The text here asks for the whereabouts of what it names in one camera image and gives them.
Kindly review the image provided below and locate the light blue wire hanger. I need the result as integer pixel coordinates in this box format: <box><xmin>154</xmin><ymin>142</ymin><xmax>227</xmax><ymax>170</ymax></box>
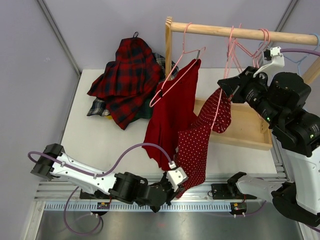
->
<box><xmin>284</xmin><ymin>33</ymin><xmax>320</xmax><ymax>76</ymax></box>

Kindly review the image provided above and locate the pink hanger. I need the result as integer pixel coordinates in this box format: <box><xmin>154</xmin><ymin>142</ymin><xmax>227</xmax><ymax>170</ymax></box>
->
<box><xmin>252</xmin><ymin>28</ymin><xmax>270</xmax><ymax>68</ymax></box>
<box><xmin>149</xmin><ymin>22</ymin><xmax>206</xmax><ymax>108</ymax></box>
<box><xmin>210</xmin><ymin>23</ymin><xmax>243</xmax><ymax>132</ymax></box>
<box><xmin>225</xmin><ymin>26</ymin><xmax>254</xmax><ymax>75</ymax></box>

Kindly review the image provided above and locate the red polka dot skirt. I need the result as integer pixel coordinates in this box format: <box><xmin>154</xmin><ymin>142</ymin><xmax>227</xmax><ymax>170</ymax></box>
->
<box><xmin>175</xmin><ymin>88</ymin><xmax>232</xmax><ymax>199</ymax></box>

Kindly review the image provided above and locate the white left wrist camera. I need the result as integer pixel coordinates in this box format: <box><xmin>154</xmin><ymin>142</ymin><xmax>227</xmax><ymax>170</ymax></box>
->
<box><xmin>166</xmin><ymin>162</ymin><xmax>188</xmax><ymax>192</ymax></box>

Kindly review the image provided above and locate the navy white plaid skirt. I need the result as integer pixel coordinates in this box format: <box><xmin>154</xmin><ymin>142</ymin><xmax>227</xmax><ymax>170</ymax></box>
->
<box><xmin>86</xmin><ymin>52</ymin><xmax>166</xmax><ymax>118</ymax></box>

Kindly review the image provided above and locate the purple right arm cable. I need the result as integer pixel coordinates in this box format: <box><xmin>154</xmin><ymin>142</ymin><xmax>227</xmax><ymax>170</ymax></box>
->
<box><xmin>280</xmin><ymin>48</ymin><xmax>320</xmax><ymax>57</ymax></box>

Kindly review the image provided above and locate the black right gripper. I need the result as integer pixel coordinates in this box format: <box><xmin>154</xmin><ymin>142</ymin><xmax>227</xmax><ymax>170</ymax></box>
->
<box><xmin>219</xmin><ymin>66</ymin><xmax>282</xmax><ymax>126</ymax></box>

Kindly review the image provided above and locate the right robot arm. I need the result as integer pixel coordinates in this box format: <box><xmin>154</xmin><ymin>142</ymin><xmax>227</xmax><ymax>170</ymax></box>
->
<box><xmin>217</xmin><ymin>66</ymin><xmax>320</xmax><ymax>228</ymax></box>

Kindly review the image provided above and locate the aluminium mounting rail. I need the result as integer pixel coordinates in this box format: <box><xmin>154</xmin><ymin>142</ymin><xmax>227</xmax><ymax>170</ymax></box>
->
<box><xmin>33</xmin><ymin>172</ymin><xmax>303</xmax><ymax>213</ymax></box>

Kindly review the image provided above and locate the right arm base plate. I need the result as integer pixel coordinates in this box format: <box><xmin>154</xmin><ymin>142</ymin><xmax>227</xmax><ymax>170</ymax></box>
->
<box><xmin>208</xmin><ymin>183</ymin><xmax>237</xmax><ymax>200</ymax></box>

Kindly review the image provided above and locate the wooden clothes rack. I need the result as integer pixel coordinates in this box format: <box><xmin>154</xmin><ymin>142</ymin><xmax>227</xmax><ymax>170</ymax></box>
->
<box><xmin>164</xmin><ymin>16</ymin><xmax>320</xmax><ymax>151</ymax></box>

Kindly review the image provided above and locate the plain red skirt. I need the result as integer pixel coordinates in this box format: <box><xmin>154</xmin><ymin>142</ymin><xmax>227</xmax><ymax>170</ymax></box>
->
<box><xmin>144</xmin><ymin>59</ymin><xmax>202</xmax><ymax>159</ymax></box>

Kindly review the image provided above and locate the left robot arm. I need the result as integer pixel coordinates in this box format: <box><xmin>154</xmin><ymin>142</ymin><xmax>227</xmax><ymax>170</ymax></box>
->
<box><xmin>27</xmin><ymin>143</ymin><xmax>188</xmax><ymax>213</ymax></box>

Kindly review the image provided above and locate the red black plaid skirt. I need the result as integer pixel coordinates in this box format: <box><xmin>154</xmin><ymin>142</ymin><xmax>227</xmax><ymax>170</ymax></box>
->
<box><xmin>87</xmin><ymin>36</ymin><xmax>163</xmax><ymax>130</ymax></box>

